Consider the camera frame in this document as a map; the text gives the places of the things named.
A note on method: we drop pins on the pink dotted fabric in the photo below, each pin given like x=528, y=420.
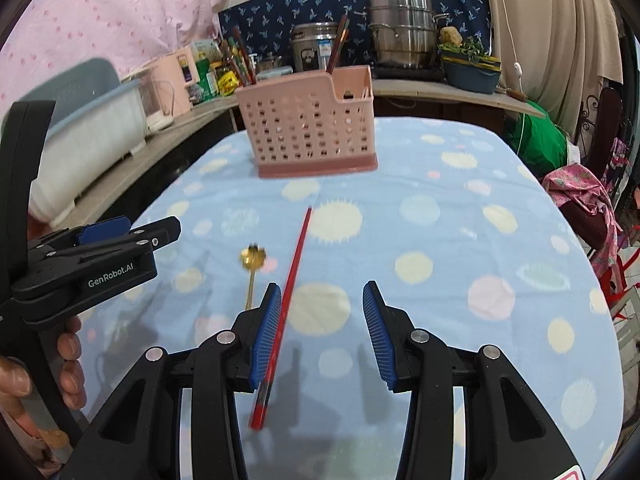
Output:
x=54, y=35

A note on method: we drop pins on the green bag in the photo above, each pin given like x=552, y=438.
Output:
x=539, y=143

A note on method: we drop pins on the navy floral fabric backdrop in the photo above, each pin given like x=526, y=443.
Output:
x=266, y=25

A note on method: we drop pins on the dark red chopstick left group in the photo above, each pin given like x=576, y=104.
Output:
x=237, y=35

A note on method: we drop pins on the blue polka dot tablecloth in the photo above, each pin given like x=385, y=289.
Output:
x=454, y=230

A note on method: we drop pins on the pink floral cloth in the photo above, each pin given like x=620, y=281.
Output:
x=586, y=206

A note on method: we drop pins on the green chopstick left group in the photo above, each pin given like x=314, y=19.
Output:
x=234, y=63

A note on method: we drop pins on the large stainless steel stockpot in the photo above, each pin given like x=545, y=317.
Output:
x=404, y=32

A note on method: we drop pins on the small steel rice cooker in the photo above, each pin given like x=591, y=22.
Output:
x=312, y=44

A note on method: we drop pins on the gold flower-shaped spoon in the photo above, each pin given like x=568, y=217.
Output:
x=252, y=259

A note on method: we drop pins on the person's left hand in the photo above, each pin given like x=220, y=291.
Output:
x=36, y=349

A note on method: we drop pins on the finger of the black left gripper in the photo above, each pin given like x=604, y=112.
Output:
x=117, y=236

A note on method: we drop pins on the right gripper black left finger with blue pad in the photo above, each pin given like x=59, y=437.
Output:
x=136, y=433

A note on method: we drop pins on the red chopstick right group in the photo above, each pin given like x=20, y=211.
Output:
x=341, y=35

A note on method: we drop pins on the pink perforated utensil basket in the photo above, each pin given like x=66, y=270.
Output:
x=312, y=123

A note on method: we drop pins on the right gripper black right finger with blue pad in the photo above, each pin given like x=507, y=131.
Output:
x=508, y=432

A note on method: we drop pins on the white plastic storage bin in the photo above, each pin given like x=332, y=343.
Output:
x=97, y=120

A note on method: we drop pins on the pink kitchen appliance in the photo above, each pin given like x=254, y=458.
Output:
x=173, y=74

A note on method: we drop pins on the teal planter with plants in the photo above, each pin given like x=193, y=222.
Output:
x=466, y=63

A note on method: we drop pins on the beige curtain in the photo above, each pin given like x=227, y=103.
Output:
x=566, y=49

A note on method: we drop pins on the bright red chopstick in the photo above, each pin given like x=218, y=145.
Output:
x=259, y=413

